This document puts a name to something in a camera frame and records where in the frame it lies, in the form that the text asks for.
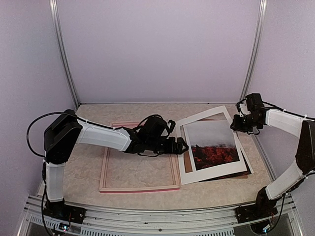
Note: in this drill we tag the photo print white border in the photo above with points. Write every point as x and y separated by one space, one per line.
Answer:
243 174

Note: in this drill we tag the left aluminium corner post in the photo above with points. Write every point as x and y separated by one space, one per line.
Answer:
58 30

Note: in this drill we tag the wooden picture frame pink edge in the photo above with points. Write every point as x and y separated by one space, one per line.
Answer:
131 173

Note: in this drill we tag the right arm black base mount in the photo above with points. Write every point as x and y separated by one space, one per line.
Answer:
250 213

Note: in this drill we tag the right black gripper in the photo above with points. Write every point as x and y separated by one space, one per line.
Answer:
236 125

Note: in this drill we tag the aluminium corner post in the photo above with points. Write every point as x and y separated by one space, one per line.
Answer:
58 30
255 48

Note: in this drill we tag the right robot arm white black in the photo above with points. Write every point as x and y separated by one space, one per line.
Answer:
253 115

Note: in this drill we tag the brown cardboard backing board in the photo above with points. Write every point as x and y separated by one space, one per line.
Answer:
220 169

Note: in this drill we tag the front aluminium rail base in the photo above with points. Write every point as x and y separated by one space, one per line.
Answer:
108 221

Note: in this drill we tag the right aluminium corner post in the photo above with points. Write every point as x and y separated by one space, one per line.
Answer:
255 48

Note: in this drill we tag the landscape photo print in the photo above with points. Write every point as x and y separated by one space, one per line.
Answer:
212 143

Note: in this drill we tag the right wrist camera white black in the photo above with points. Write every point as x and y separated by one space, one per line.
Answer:
249 104

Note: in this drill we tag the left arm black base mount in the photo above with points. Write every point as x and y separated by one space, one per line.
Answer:
64 212

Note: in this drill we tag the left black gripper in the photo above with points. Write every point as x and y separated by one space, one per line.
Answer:
172 150

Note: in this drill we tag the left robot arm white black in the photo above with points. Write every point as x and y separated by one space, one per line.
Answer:
69 129

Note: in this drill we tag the white mat board passe-partout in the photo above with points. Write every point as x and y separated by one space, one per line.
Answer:
217 113

